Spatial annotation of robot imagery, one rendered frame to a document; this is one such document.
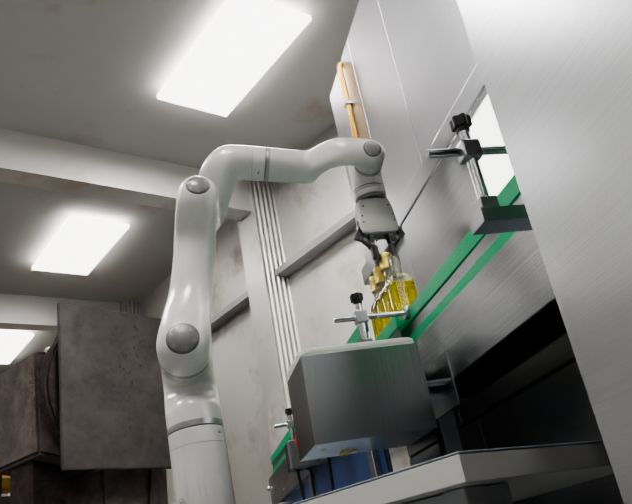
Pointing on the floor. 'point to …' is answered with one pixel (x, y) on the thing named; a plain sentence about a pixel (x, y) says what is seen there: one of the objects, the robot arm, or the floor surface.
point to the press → (84, 415)
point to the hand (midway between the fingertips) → (383, 254)
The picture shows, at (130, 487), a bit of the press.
